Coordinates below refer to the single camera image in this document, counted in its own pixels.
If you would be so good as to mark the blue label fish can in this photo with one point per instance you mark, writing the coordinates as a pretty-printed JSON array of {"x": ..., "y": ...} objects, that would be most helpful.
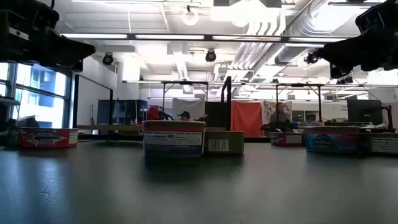
[
  {"x": 331, "y": 141},
  {"x": 172, "y": 140}
]

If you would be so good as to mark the green label fish can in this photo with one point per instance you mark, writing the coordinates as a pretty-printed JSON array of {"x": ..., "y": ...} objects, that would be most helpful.
[
  {"x": 225, "y": 143},
  {"x": 382, "y": 144},
  {"x": 14, "y": 138}
]

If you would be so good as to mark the cluttered desk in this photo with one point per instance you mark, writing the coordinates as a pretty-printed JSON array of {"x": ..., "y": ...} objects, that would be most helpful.
[{"x": 373, "y": 128}]

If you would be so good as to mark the wooden shelf with black frame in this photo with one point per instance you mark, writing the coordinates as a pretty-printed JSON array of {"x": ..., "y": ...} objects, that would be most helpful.
[{"x": 109, "y": 127}]

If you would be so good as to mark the dark chair back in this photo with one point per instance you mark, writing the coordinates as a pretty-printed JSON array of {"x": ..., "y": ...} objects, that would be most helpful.
[{"x": 29, "y": 122}]

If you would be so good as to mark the black ceiling spotlight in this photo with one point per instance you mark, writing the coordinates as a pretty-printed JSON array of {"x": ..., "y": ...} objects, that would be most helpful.
[
  {"x": 345, "y": 81},
  {"x": 210, "y": 56},
  {"x": 311, "y": 58},
  {"x": 108, "y": 59}
]

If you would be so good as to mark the person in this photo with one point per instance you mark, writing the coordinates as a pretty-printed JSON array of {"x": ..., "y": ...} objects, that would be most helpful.
[
  {"x": 281, "y": 116},
  {"x": 185, "y": 115}
]

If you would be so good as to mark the white hanging cloth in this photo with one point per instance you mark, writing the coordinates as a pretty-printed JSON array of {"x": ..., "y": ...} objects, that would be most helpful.
[{"x": 196, "y": 107}]

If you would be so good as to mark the round white pendant lamp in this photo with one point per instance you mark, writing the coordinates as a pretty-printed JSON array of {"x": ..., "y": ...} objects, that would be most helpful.
[{"x": 190, "y": 18}]

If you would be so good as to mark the black panel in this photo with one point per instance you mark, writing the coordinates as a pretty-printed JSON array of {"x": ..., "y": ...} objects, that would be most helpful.
[{"x": 214, "y": 115}]

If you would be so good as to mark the black metal station frame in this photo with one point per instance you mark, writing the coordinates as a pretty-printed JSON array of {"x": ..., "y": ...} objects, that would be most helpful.
[
  {"x": 298, "y": 84},
  {"x": 185, "y": 82}
]

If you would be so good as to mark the orange hanging cloth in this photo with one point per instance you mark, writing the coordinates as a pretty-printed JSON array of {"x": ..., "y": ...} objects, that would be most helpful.
[{"x": 247, "y": 119}]

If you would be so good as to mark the large window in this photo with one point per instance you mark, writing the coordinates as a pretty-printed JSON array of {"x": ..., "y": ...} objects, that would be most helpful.
[{"x": 40, "y": 93}]

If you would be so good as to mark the black computer monitor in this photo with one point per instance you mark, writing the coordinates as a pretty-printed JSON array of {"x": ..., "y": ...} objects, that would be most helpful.
[{"x": 364, "y": 112}]

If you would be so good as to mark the silver ventilation duct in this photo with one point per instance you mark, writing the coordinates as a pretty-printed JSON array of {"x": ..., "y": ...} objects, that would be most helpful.
[{"x": 290, "y": 54}]

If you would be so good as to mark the grey desk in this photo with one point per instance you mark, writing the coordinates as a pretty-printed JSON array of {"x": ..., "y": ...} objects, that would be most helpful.
[{"x": 9, "y": 101}]

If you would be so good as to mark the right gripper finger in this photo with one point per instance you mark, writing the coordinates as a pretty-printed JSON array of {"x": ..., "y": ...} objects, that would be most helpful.
[
  {"x": 345, "y": 53},
  {"x": 340, "y": 71}
]

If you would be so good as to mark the red label tuna can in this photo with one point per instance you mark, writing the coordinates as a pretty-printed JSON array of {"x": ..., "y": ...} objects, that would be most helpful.
[
  {"x": 286, "y": 139},
  {"x": 49, "y": 138}
]

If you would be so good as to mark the black table mat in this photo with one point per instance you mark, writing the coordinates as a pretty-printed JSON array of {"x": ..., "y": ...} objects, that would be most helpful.
[{"x": 199, "y": 193}]

